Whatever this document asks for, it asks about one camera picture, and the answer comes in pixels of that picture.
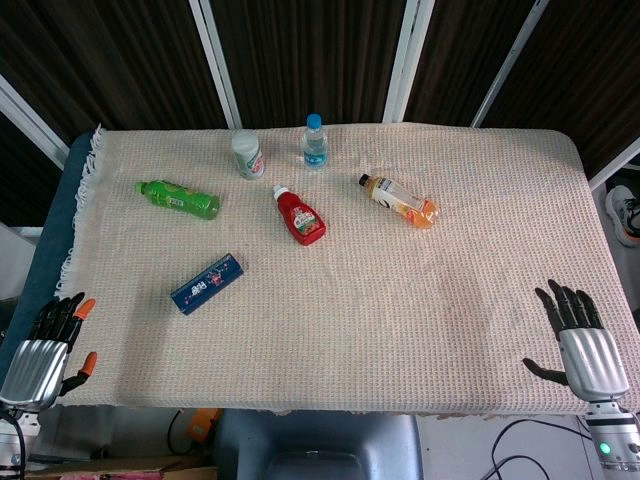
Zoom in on white and black sneaker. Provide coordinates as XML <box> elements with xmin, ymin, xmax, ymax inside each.
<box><xmin>604</xmin><ymin>184</ymin><xmax>640</xmax><ymax>247</ymax></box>

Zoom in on orange device under table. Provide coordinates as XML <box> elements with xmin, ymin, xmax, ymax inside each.
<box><xmin>187</xmin><ymin>408</ymin><xmax>221</xmax><ymax>444</ymax></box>

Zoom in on white frame post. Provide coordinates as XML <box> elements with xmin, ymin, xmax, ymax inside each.
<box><xmin>0</xmin><ymin>74</ymin><xmax>70</xmax><ymax>156</ymax></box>
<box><xmin>382</xmin><ymin>0</ymin><xmax>436</xmax><ymax>124</ymax></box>
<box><xmin>188</xmin><ymin>0</ymin><xmax>244</xmax><ymax>130</ymax></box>
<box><xmin>470</xmin><ymin>0</ymin><xmax>551</xmax><ymax>129</ymax></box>
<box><xmin>588</xmin><ymin>137</ymin><xmax>640</xmax><ymax>192</ymax></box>

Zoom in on beige waffle weave cloth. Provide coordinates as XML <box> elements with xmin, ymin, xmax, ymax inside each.
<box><xmin>52</xmin><ymin>122</ymin><xmax>640</xmax><ymax>419</ymax></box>

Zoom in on white canister with fruit label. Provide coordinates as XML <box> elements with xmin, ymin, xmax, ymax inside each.
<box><xmin>230</xmin><ymin>129</ymin><xmax>266</xmax><ymax>181</ymax></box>

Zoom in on clear water bottle blue cap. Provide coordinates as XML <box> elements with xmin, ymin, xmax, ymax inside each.
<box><xmin>302</xmin><ymin>113</ymin><xmax>330</xmax><ymax>170</ymax></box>

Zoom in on blue rectangular box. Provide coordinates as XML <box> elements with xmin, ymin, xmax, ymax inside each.
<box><xmin>169</xmin><ymin>252</ymin><xmax>247</xmax><ymax>317</ymax></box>

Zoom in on green drink bottle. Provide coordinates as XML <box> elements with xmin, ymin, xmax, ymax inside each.
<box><xmin>134</xmin><ymin>179</ymin><xmax>221</xmax><ymax>220</ymax></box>

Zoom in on teal padded table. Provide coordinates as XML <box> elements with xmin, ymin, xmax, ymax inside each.
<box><xmin>9</xmin><ymin>132</ymin><xmax>96</xmax><ymax>346</ymax></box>

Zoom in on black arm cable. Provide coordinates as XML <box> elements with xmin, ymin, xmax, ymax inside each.
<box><xmin>0</xmin><ymin>407</ymin><xmax>29</xmax><ymax>471</ymax></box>

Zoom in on orange drink bottle black cap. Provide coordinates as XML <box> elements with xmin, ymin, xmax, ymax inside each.
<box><xmin>358</xmin><ymin>172</ymin><xmax>442</xmax><ymax>230</ymax></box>

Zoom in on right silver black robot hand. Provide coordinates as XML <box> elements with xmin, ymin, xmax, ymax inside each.
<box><xmin>522</xmin><ymin>278</ymin><xmax>631</xmax><ymax>404</ymax></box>

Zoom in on grey blue chair seat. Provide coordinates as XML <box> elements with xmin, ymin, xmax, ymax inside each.
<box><xmin>212</xmin><ymin>409</ymin><xmax>424</xmax><ymax>480</ymax></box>

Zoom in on black floor cable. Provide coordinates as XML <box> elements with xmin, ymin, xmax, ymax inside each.
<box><xmin>479</xmin><ymin>418</ymin><xmax>601</xmax><ymax>480</ymax></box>

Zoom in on brown cardboard box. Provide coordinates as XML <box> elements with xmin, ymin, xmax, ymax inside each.
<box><xmin>24</xmin><ymin>454</ymin><xmax>219</xmax><ymax>480</ymax></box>

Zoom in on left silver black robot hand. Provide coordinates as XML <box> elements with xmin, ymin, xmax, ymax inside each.
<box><xmin>0</xmin><ymin>292</ymin><xmax>99</xmax><ymax>414</ymax></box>

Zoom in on red ketchup squeeze bottle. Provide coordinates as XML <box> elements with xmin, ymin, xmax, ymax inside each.
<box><xmin>272</xmin><ymin>184</ymin><xmax>328</xmax><ymax>247</ymax></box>

